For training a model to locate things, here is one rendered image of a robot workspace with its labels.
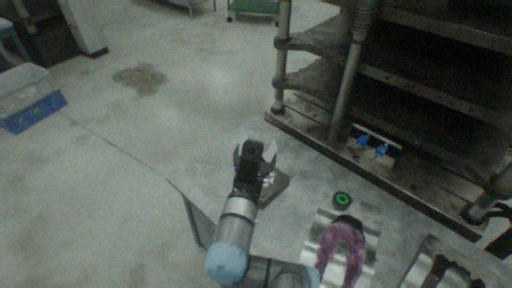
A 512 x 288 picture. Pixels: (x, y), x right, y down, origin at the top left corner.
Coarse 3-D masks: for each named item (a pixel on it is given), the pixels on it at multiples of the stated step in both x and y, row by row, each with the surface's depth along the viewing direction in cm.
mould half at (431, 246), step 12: (432, 240) 118; (420, 252) 108; (432, 252) 107; (444, 252) 115; (456, 252) 115; (420, 264) 105; (432, 264) 104; (468, 264) 111; (480, 264) 111; (408, 276) 104; (420, 276) 103; (444, 276) 101; (456, 276) 101; (480, 276) 108
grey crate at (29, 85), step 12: (12, 72) 301; (24, 72) 311; (36, 72) 313; (48, 72) 297; (0, 84) 295; (12, 84) 305; (24, 84) 281; (36, 84) 291; (48, 84) 301; (0, 96) 267; (12, 96) 276; (24, 96) 285; (36, 96) 295; (0, 108) 271; (12, 108) 280
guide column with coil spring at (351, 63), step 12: (372, 0) 116; (360, 24) 123; (360, 36) 126; (360, 48) 130; (348, 60) 136; (348, 72) 139; (348, 84) 143; (348, 96) 148; (336, 108) 155; (336, 120) 159; (336, 132) 165
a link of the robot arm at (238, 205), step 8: (232, 200) 60; (240, 200) 59; (248, 200) 60; (224, 208) 59; (232, 208) 58; (240, 208) 58; (248, 208) 59; (256, 208) 61; (248, 216) 58; (256, 224) 60
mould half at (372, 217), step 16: (320, 208) 124; (352, 208) 123; (368, 208) 123; (320, 224) 122; (368, 224) 118; (368, 240) 117; (304, 256) 111; (336, 256) 110; (368, 256) 111; (336, 272) 107; (368, 272) 106
